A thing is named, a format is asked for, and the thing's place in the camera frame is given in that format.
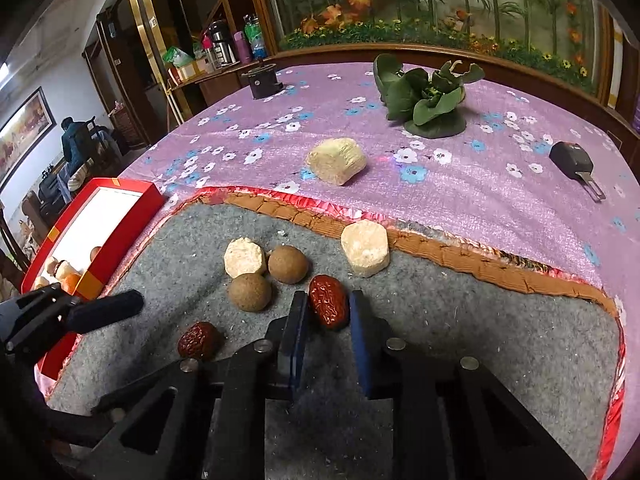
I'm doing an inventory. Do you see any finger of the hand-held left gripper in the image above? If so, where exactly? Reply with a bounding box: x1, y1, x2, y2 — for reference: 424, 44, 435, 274
66, 289, 147, 334

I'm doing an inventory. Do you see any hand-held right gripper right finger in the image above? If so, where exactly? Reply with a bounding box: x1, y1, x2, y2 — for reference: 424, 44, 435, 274
348, 289, 588, 480

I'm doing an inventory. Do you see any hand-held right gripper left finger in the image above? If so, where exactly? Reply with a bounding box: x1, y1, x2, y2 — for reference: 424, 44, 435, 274
75, 290, 309, 480

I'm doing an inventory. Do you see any red date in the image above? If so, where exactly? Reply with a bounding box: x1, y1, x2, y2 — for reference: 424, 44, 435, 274
307, 275, 349, 331
177, 321, 222, 362

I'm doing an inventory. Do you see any red cardboard box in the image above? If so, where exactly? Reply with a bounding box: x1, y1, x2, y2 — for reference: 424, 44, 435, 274
20, 177, 167, 381

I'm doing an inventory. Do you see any brown round longan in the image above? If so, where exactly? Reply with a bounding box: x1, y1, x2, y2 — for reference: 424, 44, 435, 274
268, 245, 310, 285
227, 273, 274, 313

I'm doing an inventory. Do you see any grey felt mat red trim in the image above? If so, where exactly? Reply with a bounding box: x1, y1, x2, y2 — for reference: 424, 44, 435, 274
35, 186, 628, 480

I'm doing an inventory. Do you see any purple floral tablecloth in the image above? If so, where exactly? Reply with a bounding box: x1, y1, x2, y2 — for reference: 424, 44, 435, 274
117, 60, 640, 341

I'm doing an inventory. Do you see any large beige cylindrical block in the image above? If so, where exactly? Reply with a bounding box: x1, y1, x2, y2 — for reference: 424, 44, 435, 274
305, 137, 368, 187

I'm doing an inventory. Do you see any green leafy vegetable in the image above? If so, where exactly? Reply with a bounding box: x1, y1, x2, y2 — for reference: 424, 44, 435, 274
372, 53, 487, 139

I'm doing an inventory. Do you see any green white bag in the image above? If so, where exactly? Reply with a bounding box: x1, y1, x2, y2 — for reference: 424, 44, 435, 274
162, 46, 196, 68

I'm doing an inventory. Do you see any black cylindrical device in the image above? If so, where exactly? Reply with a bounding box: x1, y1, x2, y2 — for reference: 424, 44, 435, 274
241, 62, 283, 100

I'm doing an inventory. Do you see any black car key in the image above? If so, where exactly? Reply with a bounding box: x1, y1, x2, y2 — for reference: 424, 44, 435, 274
548, 141, 607, 202

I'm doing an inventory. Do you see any steel thermos flask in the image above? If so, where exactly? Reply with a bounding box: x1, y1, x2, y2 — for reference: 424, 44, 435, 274
207, 20, 238, 68

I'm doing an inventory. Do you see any green capped plastic bottle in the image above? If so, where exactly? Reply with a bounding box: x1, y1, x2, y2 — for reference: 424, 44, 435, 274
243, 14, 268, 60

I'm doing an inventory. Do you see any artificial plant display case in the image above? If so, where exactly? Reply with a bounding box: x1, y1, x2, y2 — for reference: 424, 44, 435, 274
257, 0, 616, 96

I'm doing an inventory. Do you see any framed wall painting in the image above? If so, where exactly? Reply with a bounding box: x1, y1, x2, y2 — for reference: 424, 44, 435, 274
0, 86, 57, 191

